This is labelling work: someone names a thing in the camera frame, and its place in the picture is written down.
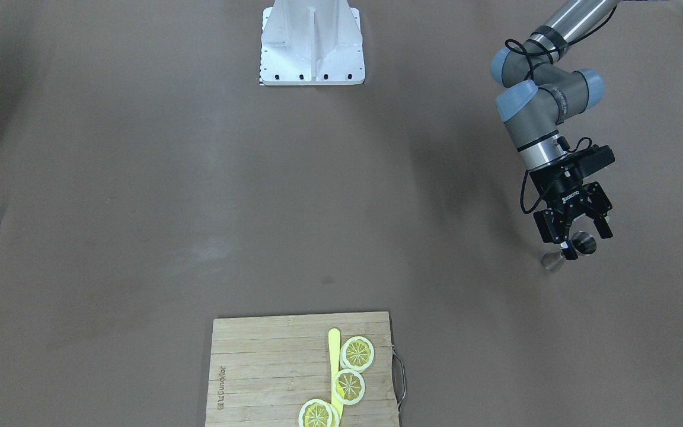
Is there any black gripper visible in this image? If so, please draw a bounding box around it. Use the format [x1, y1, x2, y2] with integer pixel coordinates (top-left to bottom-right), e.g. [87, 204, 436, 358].
[529, 161, 614, 246]

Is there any steel double jigger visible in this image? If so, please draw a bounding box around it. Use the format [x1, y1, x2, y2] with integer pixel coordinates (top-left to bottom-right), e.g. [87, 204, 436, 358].
[540, 231, 597, 272]

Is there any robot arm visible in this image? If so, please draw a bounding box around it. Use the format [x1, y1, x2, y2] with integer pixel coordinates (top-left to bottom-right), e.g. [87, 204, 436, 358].
[490, 1, 618, 270]

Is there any middle lemon slice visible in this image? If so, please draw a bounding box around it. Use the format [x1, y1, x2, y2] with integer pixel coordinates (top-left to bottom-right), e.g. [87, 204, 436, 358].
[331, 368, 366, 406]

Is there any far lemon slice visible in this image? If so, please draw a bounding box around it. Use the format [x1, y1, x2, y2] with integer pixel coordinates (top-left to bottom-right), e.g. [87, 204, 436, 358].
[296, 399, 340, 427]

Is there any wooden cutting board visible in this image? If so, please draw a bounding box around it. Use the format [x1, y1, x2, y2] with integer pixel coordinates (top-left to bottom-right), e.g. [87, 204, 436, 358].
[204, 311, 401, 426]

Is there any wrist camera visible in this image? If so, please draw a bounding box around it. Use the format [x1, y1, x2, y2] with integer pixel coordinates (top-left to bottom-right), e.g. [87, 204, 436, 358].
[562, 144, 615, 180]

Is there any lemon slice near handle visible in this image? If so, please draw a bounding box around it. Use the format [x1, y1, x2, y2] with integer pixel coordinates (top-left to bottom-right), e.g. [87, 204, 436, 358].
[340, 336, 376, 373]

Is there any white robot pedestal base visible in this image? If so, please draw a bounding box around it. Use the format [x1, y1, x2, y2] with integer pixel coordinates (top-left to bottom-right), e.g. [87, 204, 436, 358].
[258, 1, 366, 87]

